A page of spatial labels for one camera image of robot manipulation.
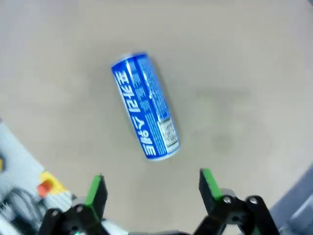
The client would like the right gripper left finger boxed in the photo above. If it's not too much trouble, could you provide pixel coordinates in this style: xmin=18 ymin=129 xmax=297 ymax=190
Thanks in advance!
xmin=39 ymin=173 xmax=108 ymax=235

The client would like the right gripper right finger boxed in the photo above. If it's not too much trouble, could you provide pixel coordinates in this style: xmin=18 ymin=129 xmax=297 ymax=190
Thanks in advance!
xmin=193 ymin=168 xmax=279 ymax=235

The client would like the blue Pocari Sweat can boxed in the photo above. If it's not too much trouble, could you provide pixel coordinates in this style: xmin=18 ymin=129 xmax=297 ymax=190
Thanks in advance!
xmin=111 ymin=51 xmax=181 ymax=162

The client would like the yellow emergency stop box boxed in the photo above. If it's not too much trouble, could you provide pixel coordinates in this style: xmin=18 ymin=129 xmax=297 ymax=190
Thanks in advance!
xmin=36 ymin=170 xmax=68 ymax=198

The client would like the black cable bundle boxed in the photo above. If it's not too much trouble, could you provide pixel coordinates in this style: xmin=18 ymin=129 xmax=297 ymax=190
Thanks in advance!
xmin=4 ymin=187 xmax=44 ymax=228

